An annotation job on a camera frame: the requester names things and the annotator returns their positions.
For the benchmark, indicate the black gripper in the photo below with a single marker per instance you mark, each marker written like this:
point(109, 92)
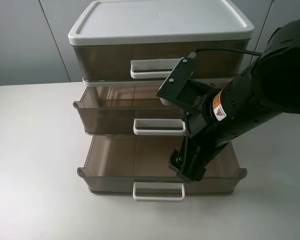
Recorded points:
point(209, 126)

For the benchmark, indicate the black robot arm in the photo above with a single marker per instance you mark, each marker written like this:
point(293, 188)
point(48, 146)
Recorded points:
point(271, 84)

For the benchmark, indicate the lower brown translucent drawer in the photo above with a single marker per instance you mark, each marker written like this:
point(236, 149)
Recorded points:
point(115, 164)

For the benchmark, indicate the brown translucent drawer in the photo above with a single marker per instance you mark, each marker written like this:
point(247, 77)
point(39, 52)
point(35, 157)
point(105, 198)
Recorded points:
point(115, 164)
point(111, 110)
point(113, 62)

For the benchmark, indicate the middle brown translucent drawer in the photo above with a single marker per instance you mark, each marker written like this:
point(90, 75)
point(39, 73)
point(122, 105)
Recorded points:
point(111, 110)

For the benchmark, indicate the upper brown translucent drawer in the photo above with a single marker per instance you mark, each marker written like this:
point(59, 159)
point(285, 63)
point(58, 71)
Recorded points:
point(113, 62)

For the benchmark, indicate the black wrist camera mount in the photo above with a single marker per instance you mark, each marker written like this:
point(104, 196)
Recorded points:
point(180, 82)

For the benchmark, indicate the white drawer cabinet frame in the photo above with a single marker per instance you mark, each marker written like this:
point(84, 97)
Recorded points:
point(127, 22)

